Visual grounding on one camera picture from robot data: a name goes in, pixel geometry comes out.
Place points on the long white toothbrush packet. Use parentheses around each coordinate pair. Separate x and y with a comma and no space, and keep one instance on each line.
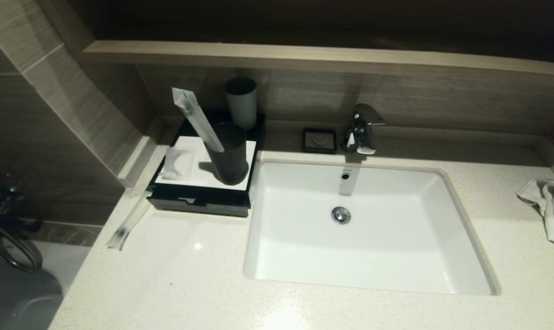
(199,121)

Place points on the black amenity tray box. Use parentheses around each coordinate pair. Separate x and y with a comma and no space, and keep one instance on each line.
(260,133)

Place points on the black tumbler cup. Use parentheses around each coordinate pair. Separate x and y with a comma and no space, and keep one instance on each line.
(231,165)

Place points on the black square soap dish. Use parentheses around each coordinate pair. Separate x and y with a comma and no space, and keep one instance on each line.
(319,140)

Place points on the grey tumbler cup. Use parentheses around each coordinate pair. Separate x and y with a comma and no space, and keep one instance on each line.
(242,110)

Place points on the white ribbed tray mat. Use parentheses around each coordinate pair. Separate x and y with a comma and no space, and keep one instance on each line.
(199,181)

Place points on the chrome sink drain stopper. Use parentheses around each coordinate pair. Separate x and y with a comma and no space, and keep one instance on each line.
(341,215)

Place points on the chrome sink faucet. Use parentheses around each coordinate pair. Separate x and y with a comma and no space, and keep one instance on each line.
(361,135)

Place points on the white rectangular sink basin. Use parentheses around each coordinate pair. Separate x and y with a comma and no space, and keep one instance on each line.
(373,247)

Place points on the white bathtub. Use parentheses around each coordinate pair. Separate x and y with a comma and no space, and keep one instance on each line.
(15,298)

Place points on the wooden wall shelf ledge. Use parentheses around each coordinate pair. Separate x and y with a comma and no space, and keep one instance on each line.
(304,57)

